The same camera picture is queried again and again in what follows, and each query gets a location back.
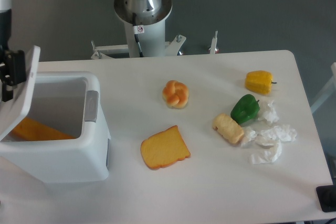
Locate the crumpled white tissue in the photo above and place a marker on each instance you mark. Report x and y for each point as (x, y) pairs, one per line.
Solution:
(275, 135)
(267, 112)
(249, 135)
(266, 156)

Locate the knotted bread roll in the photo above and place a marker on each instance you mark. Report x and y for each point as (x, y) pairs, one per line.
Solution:
(175, 94)

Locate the crumpled white tissue upper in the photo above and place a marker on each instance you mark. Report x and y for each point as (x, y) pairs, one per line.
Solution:
(267, 112)

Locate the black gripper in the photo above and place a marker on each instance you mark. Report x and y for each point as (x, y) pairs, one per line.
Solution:
(13, 67)

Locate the orange toast slice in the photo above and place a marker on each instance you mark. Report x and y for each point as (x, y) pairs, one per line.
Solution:
(164, 149)

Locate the yellow corn piece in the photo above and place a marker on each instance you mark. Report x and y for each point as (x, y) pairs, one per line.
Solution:
(259, 81)

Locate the pale yellow waffle pastry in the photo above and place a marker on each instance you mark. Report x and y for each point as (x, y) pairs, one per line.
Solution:
(228, 128)

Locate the orange bread in trash can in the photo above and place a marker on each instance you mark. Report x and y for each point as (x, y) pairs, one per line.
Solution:
(32, 130)

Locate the crumpled white tissue left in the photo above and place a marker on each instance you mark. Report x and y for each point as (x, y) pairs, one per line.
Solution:
(249, 135)

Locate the black device at table edge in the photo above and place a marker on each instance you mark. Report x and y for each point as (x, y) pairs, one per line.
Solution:
(326, 197)

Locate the white frame at right edge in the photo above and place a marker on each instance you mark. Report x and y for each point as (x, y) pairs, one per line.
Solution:
(326, 91)

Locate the crumpled white tissue lower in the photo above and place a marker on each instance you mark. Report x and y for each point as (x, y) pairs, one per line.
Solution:
(266, 156)

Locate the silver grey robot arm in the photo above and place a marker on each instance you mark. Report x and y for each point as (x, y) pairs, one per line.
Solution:
(144, 23)

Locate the green bell pepper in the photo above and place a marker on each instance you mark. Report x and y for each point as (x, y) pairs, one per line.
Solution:
(245, 109)

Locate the crumpled white tissue middle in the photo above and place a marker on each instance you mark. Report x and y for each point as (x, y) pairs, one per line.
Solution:
(275, 135)

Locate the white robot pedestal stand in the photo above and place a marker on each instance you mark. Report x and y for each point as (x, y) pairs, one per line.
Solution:
(143, 41)

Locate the white plastic trash can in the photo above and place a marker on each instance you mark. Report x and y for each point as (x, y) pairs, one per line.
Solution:
(71, 103)

